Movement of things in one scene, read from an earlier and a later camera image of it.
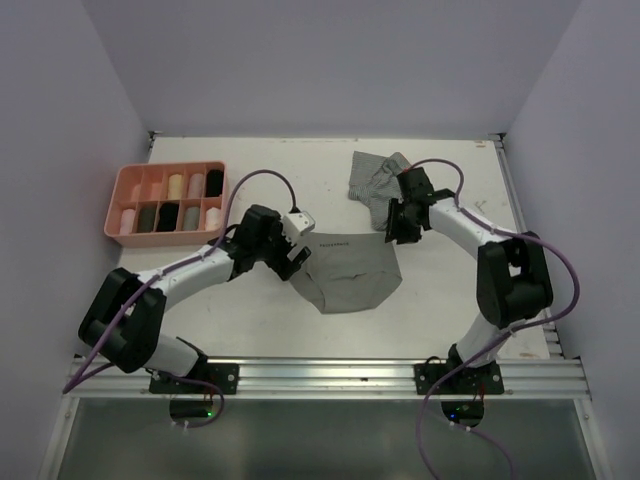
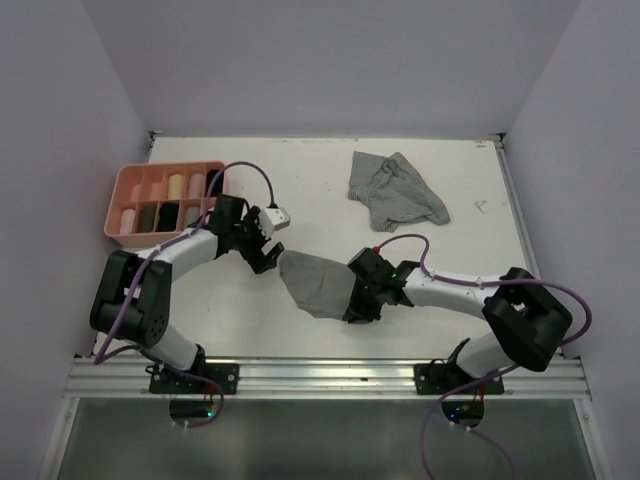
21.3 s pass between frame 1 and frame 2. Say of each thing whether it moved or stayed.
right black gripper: moved
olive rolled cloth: stayed
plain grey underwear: moved
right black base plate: stayed
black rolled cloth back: stayed
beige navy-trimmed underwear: stayed
